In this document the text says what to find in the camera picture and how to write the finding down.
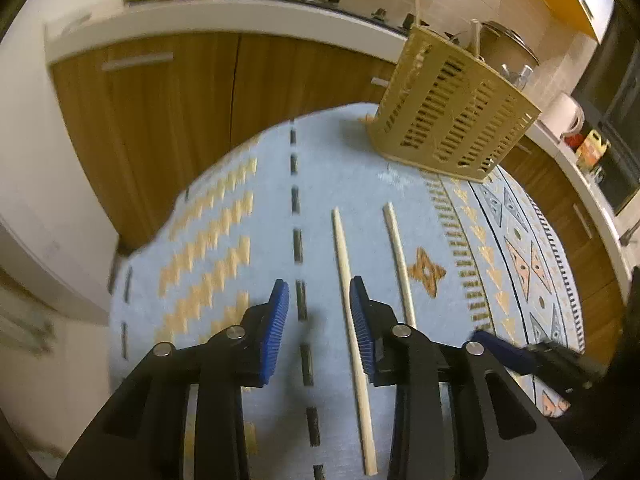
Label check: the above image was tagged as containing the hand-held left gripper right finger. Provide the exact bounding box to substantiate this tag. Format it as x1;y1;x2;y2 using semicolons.
348;275;583;480

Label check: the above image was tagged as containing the blue patterned tablecloth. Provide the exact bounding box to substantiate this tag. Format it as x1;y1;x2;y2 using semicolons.
107;102;587;480

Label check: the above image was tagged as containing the dark window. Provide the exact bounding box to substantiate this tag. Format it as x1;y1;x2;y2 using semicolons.
570;0;640;217

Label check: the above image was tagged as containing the yellow bottle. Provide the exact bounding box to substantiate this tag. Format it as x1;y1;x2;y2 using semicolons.
575;130;612;169

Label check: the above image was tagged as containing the wooden cabinet door with handle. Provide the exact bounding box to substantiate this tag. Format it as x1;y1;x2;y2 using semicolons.
51;32;242;252

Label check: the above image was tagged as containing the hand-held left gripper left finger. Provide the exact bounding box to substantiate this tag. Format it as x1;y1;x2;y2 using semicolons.
56;280;291;480

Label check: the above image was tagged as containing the beige plastic utensil basket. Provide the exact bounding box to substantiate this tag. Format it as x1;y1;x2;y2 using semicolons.
367;25;542;183

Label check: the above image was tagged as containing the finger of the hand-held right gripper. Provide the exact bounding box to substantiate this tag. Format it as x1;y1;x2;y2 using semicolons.
472;330;608;397

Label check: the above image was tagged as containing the wooden corner base cabinet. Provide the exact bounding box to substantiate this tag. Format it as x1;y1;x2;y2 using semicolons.
502;135;628;363

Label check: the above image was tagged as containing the plain wooden cabinet door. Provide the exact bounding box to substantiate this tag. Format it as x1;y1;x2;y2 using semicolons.
230;35;407;153

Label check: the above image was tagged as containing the silver cabinet handle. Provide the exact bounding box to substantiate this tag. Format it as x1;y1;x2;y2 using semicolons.
101;52;175;71

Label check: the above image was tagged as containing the white kettle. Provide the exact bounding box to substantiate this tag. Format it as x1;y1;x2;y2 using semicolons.
540;92;586;142

